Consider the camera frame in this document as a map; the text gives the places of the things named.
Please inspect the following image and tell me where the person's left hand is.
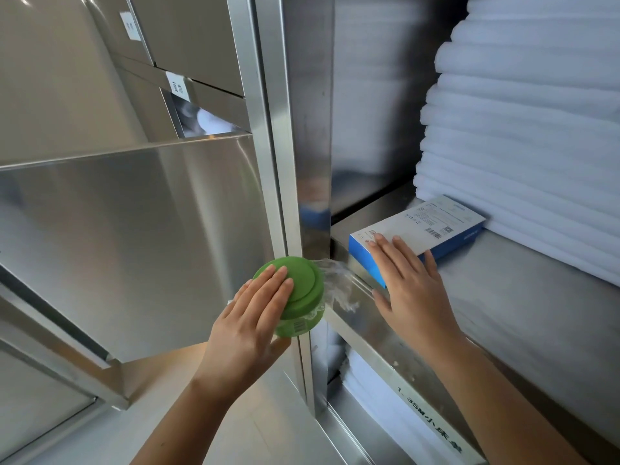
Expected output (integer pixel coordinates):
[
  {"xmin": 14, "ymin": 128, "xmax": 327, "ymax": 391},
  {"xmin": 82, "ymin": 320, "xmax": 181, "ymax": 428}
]
[{"xmin": 194, "ymin": 264, "xmax": 295, "ymax": 398}]

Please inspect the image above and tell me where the person's right hand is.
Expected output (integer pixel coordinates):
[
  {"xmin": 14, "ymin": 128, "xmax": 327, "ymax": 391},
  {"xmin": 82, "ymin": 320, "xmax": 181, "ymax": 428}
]
[{"xmin": 364, "ymin": 232, "xmax": 467, "ymax": 356}]

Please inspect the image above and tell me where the green round lidded container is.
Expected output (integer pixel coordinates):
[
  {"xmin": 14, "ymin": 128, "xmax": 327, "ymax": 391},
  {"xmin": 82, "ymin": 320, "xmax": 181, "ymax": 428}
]
[{"xmin": 253, "ymin": 256, "xmax": 326, "ymax": 338}]

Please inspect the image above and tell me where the blue and white box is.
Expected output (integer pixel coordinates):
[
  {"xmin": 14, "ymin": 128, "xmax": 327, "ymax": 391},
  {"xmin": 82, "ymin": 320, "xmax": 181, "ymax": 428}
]
[{"xmin": 348, "ymin": 195, "xmax": 487, "ymax": 289}]

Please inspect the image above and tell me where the person's right forearm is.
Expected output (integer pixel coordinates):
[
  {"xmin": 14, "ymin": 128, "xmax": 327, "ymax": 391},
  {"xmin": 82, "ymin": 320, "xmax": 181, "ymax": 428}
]
[{"xmin": 429, "ymin": 334, "xmax": 591, "ymax": 465}]

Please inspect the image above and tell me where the person's left forearm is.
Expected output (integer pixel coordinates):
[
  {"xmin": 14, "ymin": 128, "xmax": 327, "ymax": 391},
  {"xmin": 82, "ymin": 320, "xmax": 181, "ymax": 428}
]
[{"xmin": 130, "ymin": 377, "xmax": 243, "ymax": 465}]

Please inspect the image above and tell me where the clear plastic wrap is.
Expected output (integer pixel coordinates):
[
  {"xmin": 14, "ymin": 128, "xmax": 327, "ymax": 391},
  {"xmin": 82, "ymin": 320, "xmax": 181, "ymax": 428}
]
[{"xmin": 315, "ymin": 259, "xmax": 362, "ymax": 314}]

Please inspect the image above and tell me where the stainless steel shelf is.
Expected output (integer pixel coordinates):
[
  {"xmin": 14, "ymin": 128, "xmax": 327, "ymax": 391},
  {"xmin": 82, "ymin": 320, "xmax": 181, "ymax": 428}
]
[{"xmin": 321, "ymin": 181, "xmax": 620, "ymax": 465}]

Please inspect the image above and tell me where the large stainless steel bin flap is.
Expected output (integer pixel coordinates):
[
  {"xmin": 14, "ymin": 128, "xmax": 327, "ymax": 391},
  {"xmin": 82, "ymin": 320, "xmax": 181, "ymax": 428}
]
[{"xmin": 0, "ymin": 132, "xmax": 287, "ymax": 412}]

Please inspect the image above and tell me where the white shelf edge label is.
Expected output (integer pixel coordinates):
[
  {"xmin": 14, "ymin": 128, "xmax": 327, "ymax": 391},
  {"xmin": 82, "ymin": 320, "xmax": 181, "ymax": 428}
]
[{"xmin": 393, "ymin": 382, "xmax": 468, "ymax": 458}]

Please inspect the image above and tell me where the tall stack of white foam sheets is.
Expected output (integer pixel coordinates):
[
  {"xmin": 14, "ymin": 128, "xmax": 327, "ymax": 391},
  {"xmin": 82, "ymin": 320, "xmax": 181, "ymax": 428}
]
[{"xmin": 413, "ymin": 0, "xmax": 620, "ymax": 288}]

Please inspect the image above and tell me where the small white paper label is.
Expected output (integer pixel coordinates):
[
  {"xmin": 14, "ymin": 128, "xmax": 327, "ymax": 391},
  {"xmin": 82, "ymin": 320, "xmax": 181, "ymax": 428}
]
[
  {"xmin": 165, "ymin": 71, "xmax": 192, "ymax": 102},
  {"xmin": 119, "ymin": 11, "xmax": 142, "ymax": 42}
]

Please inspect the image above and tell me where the stainless steel upper bin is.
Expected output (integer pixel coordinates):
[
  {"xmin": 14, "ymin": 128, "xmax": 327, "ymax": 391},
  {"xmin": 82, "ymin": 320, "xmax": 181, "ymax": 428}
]
[{"xmin": 82, "ymin": 0, "xmax": 253, "ymax": 133}]

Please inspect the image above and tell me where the stainless steel upright post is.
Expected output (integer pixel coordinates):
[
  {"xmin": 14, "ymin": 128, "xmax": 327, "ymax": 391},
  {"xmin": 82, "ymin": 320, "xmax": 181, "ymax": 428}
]
[{"xmin": 225, "ymin": 0, "xmax": 336, "ymax": 418}]

